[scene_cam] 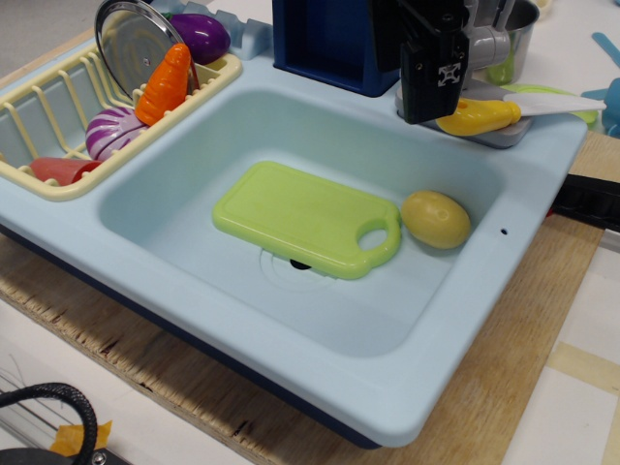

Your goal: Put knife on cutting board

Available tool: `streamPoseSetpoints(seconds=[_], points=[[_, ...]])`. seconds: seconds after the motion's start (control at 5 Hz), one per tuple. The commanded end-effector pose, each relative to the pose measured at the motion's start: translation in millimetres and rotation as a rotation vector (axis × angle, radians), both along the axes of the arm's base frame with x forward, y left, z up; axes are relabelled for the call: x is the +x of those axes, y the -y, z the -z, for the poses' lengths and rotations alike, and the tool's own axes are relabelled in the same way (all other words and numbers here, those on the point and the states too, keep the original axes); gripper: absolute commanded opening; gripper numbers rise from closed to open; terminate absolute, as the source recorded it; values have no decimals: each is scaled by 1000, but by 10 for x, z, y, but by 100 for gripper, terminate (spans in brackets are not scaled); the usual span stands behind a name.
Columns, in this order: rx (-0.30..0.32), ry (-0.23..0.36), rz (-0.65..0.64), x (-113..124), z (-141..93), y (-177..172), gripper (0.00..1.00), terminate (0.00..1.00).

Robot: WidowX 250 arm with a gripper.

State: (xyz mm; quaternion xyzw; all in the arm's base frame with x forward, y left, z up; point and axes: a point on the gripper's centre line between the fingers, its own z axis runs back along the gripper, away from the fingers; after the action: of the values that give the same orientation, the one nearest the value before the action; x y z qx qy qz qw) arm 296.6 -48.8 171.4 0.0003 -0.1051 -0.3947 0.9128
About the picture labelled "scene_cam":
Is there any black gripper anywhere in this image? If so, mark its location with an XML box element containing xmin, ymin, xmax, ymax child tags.
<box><xmin>367</xmin><ymin>1</ymin><xmax>470</xmax><ymax>125</ymax></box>

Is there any yellow handled toy knife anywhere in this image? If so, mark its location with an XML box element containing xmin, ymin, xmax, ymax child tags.
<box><xmin>436</xmin><ymin>93</ymin><xmax>606</xmax><ymax>137</ymax></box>

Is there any green plastic cutting board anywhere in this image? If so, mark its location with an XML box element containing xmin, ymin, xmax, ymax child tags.
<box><xmin>212</xmin><ymin>161</ymin><xmax>401</xmax><ymax>280</ymax></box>

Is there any plywood base board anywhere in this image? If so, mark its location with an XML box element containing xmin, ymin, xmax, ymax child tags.
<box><xmin>0</xmin><ymin>28</ymin><xmax>620</xmax><ymax>465</ymax></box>

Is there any grey toy faucet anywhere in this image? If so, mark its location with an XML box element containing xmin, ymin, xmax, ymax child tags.
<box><xmin>396</xmin><ymin>22</ymin><xmax>527</xmax><ymax>148</ymax></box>

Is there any silver metal pot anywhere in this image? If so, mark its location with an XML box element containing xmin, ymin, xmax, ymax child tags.
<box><xmin>485</xmin><ymin>0</ymin><xmax>540</xmax><ymax>85</ymax></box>

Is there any dark blue plastic box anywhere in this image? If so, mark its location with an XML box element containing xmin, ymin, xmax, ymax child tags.
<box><xmin>272</xmin><ymin>0</ymin><xmax>399</xmax><ymax>97</ymax></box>

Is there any yellow toy potato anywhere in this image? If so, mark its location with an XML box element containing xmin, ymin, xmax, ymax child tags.
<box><xmin>400</xmin><ymin>190</ymin><xmax>472</xmax><ymax>250</ymax></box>

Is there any green plastic plate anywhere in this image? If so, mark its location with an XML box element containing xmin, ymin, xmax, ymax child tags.
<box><xmin>498</xmin><ymin>82</ymin><xmax>600</xmax><ymax>124</ymax></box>

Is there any blue plastic utensil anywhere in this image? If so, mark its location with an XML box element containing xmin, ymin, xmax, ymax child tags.
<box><xmin>591</xmin><ymin>32</ymin><xmax>620</xmax><ymax>67</ymax></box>

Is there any black clamp bar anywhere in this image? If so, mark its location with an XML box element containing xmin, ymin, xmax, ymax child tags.
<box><xmin>549</xmin><ymin>174</ymin><xmax>619</xmax><ymax>232</ymax></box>

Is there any light blue toy sink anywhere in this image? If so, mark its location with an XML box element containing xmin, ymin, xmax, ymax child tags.
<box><xmin>1</xmin><ymin>15</ymin><xmax>587</xmax><ymax>448</ymax></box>

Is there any purple toy eggplant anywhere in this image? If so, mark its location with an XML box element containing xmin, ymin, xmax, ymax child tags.
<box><xmin>165</xmin><ymin>14</ymin><xmax>231</xmax><ymax>65</ymax></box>

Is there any orange toy carrot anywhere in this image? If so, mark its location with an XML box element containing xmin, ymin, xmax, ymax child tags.
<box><xmin>135</xmin><ymin>44</ymin><xmax>192</xmax><ymax>126</ymax></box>

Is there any round silver metal lid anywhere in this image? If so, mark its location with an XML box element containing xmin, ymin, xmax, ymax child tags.
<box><xmin>95</xmin><ymin>0</ymin><xmax>183</xmax><ymax>97</ymax></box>

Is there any purple white toy onion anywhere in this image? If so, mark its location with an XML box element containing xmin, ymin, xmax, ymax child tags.
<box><xmin>85</xmin><ymin>107</ymin><xmax>148</xmax><ymax>161</ymax></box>

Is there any red plastic cup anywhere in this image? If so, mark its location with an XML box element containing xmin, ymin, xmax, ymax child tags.
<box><xmin>29</xmin><ymin>157</ymin><xmax>102</xmax><ymax>186</ymax></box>

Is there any cream plastic dish rack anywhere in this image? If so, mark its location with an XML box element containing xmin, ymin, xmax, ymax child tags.
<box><xmin>1</xmin><ymin>45</ymin><xmax>242</xmax><ymax>202</ymax></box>

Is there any yellow tape piece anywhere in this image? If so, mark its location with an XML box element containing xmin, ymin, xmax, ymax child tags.
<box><xmin>49</xmin><ymin>420</ymin><xmax>112</xmax><ymax>457</ymax></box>

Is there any black braided cable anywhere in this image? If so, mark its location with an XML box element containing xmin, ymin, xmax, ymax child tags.
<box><xmin>0</xmin><ymin>382</ymin><xmax>100</xmax><ymax>465</ymax></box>

